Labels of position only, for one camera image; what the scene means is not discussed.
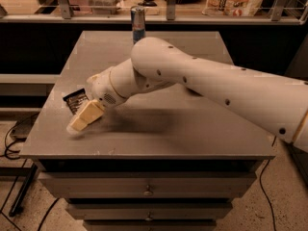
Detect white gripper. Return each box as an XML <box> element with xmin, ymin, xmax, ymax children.
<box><xmin>66</xmin><ymin>68</ymin><xmax>126</xmax><ymax>134</ymax></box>

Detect dark chocolate rxbar wrapper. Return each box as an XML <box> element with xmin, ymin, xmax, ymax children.
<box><xmin>63</xmin><ymin>89</ymin><xmax>89</xmax><ymax>115</ymax></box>

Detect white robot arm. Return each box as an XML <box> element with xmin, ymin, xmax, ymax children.
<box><xmin>66</xmin><ymin>38</ymin><xmax>308</xmax><ymax>152</ymax></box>

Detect grey power box on floor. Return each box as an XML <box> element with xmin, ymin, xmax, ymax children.
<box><xmin>10</xmin><ymin>114</ymin><xmax>38</xmax><ymax>141</ymax></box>

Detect grey metal railing shelf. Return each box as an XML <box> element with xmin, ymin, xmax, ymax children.
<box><xmin>0</xmin><ymin>0</ymin><xmax>308</xmax><ymax>25</ymax></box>

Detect blue silver energy drink can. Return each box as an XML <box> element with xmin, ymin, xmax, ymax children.
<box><xmin>131</xmin><ymin>6</ymin><xmax>145</xmax><ymax>43</ymax></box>

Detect clear plastic container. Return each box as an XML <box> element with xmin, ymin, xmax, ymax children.
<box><xmin>86</xmin><ymin>0</ymin><xmax>124</xmax><ymax>16</ymax></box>

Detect grey drawer cabinet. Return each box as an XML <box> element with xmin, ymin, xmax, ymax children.
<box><xmin>22</xmin><ymin>31</ymin><xmax>274</xmax><ymax>231</ymax></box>

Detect round metal top drawer knob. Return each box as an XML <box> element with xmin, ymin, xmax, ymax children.
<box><xmin>143</xmin><ymin>185</ymin><xmax>153</xmax><ymax>196</ymax></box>

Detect round metal drawer knob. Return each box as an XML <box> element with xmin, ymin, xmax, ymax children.
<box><xmin>144</xmin><ymin>213</ymin><xmax>153</xmax><ymax>221</ymax></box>
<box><xmin>143</xmin><ymin>185</ymin><xmax>153</xmax><ymax>196</ymax></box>

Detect black metal stand leg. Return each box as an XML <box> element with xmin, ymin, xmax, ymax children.
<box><xmin>9</xmin><ymin>164</ymin><xmax>38</xmax><ymax>218</ymax></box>

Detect black cables left floor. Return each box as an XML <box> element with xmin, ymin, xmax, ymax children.
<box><xmin>0</xmin><ymin>113</ymin><xmax>62</xmax><ymax>231</ymax></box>

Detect black cable right floor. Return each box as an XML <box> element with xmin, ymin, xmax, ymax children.
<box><xmin>258</xmin><ymin>136</ymin><xmax>278</xmax><ymax>231</ymax></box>

